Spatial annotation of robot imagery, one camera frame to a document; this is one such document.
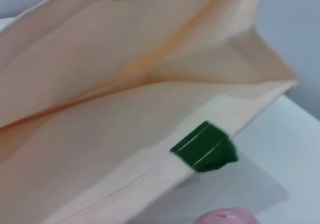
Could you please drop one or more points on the pink peach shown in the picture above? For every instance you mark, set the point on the pink peach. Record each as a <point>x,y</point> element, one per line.
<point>227,216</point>

